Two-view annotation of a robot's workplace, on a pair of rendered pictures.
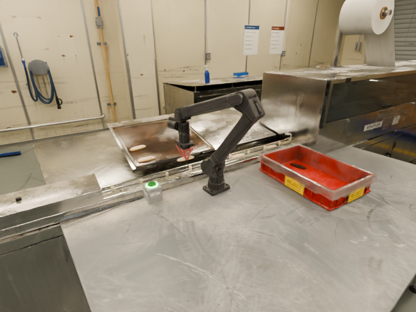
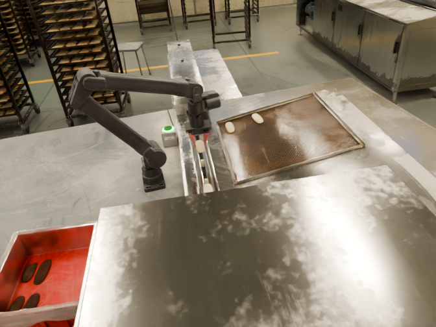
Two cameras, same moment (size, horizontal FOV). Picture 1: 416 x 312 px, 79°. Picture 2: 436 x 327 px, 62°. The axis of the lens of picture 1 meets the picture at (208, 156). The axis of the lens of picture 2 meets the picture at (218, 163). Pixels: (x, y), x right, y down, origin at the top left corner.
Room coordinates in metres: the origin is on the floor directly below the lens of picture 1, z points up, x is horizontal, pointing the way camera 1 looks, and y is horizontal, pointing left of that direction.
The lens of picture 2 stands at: (1.88, -1.02, 1.70)
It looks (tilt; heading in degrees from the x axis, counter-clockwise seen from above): 34 degrees down; 116
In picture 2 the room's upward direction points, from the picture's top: 5 degrees counter-clockwise
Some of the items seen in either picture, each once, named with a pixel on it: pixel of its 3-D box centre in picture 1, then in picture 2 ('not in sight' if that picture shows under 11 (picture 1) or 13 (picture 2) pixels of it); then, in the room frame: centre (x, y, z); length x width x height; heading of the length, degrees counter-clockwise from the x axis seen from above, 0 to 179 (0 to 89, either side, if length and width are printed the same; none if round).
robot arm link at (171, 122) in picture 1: (177, 119); (203, 96); (1.27, 0.16, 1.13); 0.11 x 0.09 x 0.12; 49
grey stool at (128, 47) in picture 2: not in sight; (131, 63); (-1.10, 2.82, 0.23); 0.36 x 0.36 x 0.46; 18
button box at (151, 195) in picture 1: (152, 195); (170, 139); (1.02, 0.26, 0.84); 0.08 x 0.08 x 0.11; 31
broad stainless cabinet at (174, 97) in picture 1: (231, 109); not in sight; (4.07, -0.38, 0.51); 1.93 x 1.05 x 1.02; 121
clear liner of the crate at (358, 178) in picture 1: (311, 171); (84, 270); (1.18, -0.54, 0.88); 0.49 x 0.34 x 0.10; 30
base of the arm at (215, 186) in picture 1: (216, 181); (152, 174); (1.10, -0.04, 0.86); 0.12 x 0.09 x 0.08; 127
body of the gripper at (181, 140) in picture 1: (184, 138); (196, 121); (1.25, 0.12, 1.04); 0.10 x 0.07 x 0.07; 31
